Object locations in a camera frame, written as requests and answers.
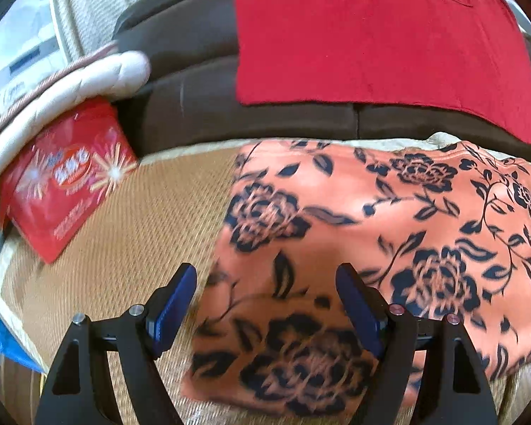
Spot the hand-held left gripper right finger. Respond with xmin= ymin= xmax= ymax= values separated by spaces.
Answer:
xmin=335 ymin=262 xmax=501 ymax=425

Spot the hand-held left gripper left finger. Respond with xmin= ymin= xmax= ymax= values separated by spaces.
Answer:
xmin=34 ymin=262 xmax=198 ymax=425

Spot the orange floral blouse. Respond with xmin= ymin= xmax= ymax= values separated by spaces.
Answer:
xmin=181 ymin=139 xmax=531 ymax=417

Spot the woven bamboo mat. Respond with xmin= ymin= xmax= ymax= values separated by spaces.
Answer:
xmin=0 ymin=133 xmax=531 ymax=425

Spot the red gift bag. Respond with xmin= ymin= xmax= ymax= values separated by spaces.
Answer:
xmin=0 ymin=96 xmax=139 ymax=265

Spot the blue plastic toy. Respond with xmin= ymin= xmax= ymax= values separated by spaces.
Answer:
xmin=0 ymin=301 xmax=42 ymax=375

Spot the brown leather sofa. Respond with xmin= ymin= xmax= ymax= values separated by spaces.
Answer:
xmin=113 ymin=0 xmax=531 ymax=166

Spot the folded floral quilt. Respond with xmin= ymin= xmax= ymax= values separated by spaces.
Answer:
xmin=0 ymin=42 xmax=152 ymax=206

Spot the red blanket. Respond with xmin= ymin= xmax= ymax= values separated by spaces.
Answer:
xmin=231 ymin=0 xmax=531 ymax=153

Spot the beige dotted curtain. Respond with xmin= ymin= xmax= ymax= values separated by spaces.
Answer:
xmin=48 ymin=0 xmax=235 ymax=60

